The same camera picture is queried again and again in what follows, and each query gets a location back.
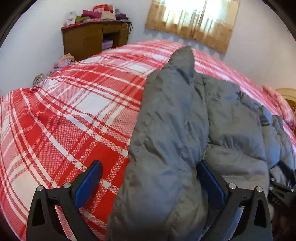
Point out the pink floral bag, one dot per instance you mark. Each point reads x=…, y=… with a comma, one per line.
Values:
x=63, y=62

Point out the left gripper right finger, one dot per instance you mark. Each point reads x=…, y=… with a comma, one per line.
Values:
x=255, y=222

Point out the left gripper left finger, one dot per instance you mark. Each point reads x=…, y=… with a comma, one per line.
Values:
x=43, y=222

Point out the white card with picture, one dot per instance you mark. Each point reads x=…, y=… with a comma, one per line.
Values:
x=71, y=18

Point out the red white plaid bedspread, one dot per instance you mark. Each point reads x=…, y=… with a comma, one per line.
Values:
x=87, y=111

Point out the pink floral pillow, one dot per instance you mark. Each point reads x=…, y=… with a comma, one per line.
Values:
x=281, y=105

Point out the wooden headboard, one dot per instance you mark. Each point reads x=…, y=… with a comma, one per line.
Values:
x=289, y=94

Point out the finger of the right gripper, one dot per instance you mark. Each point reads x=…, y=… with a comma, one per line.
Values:
x=282, y=195

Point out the pile of folded clothes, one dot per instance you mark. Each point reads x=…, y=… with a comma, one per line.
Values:
x=102, y=12

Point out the grey knitted bundle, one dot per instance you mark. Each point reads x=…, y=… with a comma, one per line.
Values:
x=39, y=78

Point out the brown wooden desk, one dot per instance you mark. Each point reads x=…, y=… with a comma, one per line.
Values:
x=85, y=39

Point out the purple items in desk shelf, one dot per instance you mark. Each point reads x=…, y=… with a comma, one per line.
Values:
x=107, y=44

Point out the tan patterned curtain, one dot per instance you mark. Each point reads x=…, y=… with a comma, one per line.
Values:
x=210, y=22

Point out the grey puffer jacket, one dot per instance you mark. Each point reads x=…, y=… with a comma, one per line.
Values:
x=187, y=117

